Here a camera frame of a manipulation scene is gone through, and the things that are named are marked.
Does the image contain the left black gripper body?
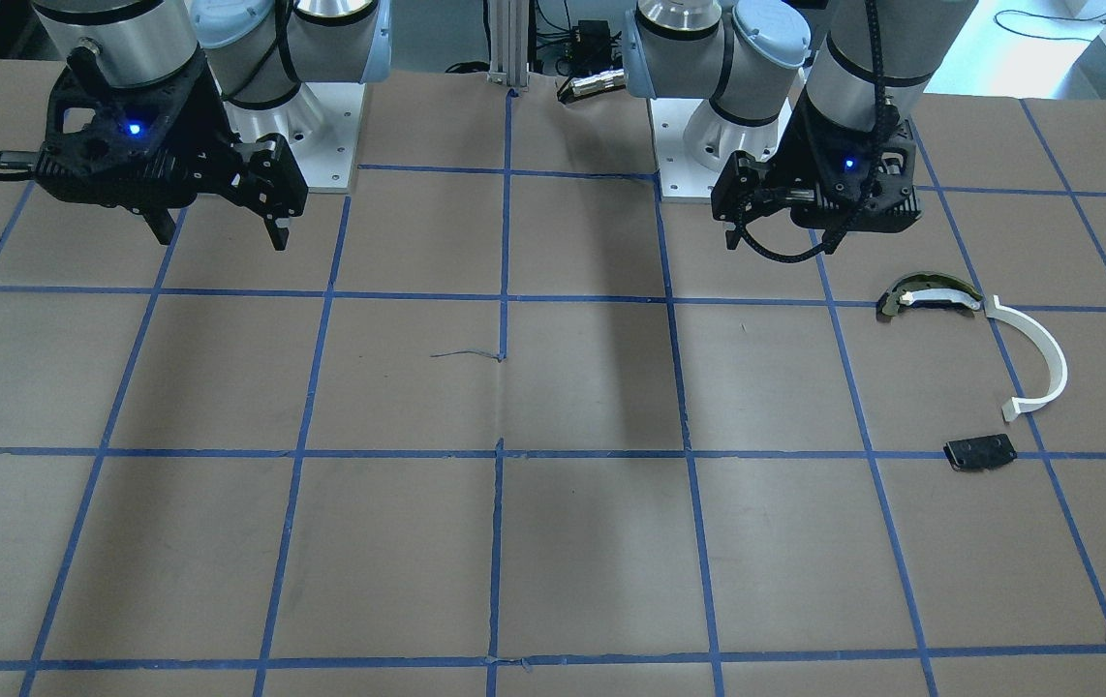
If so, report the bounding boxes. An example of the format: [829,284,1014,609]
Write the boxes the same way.
[711,97,922,233]

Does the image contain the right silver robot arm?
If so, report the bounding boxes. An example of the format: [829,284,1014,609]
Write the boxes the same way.
[30,1,392,251]

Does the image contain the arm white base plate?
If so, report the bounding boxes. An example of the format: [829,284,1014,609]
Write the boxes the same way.
[649,98,792,202]
[225,82,368,194]

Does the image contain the olive curved brake shoe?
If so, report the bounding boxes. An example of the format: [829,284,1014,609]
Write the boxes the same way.
[876,272,984,323]

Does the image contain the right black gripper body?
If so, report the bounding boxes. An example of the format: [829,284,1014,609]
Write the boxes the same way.
[34,45,307,216]

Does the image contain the white curved plastic arc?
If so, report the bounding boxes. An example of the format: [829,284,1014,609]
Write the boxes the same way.
[984,294,1068,423]

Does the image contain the aluminium frame post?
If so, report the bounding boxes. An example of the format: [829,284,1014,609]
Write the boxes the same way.
[486,0,534,93]

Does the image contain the metal connector block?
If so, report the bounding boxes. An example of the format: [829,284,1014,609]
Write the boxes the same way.
[556,67,627,105]

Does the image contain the small black plastic bracket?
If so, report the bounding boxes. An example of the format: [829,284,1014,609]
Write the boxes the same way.
[942,434,1018,472]

